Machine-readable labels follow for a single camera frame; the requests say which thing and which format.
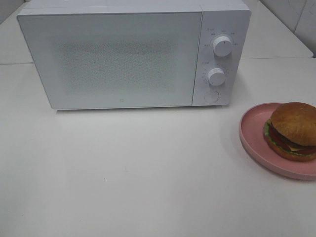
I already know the white timer knob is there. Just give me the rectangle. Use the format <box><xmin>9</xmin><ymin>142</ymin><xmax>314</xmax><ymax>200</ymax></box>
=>
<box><xmin>207</xmin><ymin>68</ymin><xmax>226</xmax><ymax>86</ymax></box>

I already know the white microwave door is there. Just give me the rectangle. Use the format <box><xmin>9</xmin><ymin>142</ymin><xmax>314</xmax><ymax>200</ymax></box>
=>
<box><xmin>18</xmin><ymin>12</ymin><xmax>201</xmax><ymax>110</ymax></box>

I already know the pink plate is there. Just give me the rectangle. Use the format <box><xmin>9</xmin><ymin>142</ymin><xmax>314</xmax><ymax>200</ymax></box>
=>
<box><xmin>239</xmin><ymin>103</ymin><xmax>316</xmax><ymax>181</ymax></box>

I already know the burger with lettuce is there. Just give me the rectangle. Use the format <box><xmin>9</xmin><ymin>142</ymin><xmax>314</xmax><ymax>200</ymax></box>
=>
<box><xmin>263</xmin><ymin>102</ymin><xmax>316</xmax><ymax>162</ymax></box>

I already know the white microwave oven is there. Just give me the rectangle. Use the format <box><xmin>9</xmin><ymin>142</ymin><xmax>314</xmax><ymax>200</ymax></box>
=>
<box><xmin>17</xmin><ymin>0</ymin><xmax>251</xmax><ymax>107</ymax></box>

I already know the upper white power knob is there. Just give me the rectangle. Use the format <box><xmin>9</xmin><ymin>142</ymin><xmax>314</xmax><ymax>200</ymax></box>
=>
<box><xmin>212</xmin><ymin>36</ymin><xmax>233</xmax><ymax>57</ymax></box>

